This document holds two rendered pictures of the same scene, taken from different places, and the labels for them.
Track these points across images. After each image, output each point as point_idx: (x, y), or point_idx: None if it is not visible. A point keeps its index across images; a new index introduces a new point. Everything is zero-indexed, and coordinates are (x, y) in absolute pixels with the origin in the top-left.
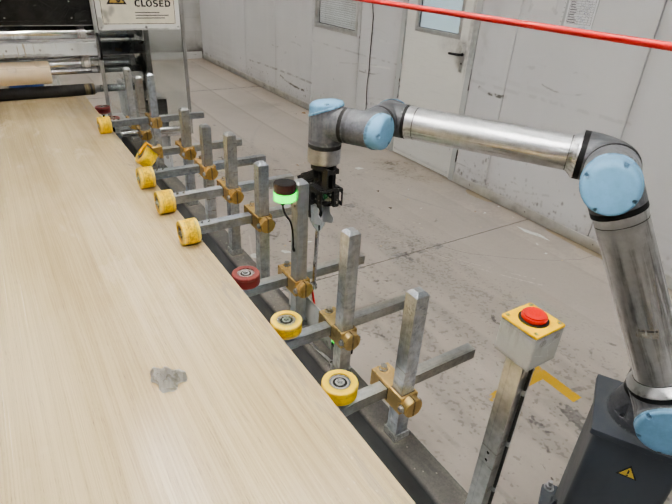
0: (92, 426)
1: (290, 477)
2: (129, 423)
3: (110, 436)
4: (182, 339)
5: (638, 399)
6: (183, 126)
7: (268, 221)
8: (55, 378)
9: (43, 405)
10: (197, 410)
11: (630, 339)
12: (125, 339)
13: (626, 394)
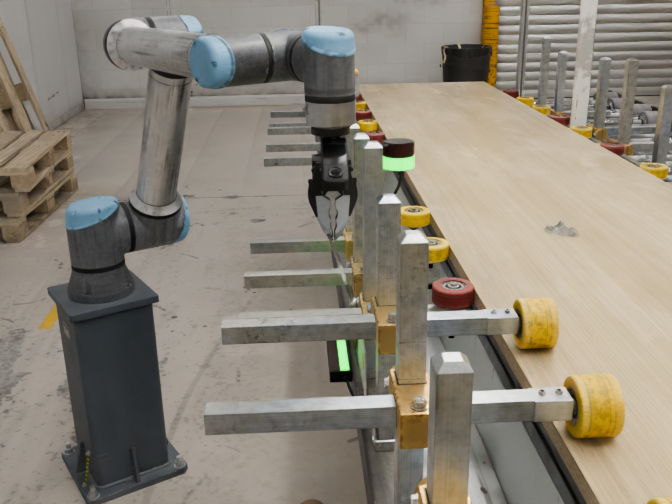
0: (620, 222)
1: (479, 193)
2: (590, 219)
3: (603, 217)
4: (548, 249)
5: (179, 210)
6: None
7: None
8: (670, 245)
9: (669, 234)
10: (536, 217)
11: (179, 165)
12: (611, 257)
13: (117, 269)
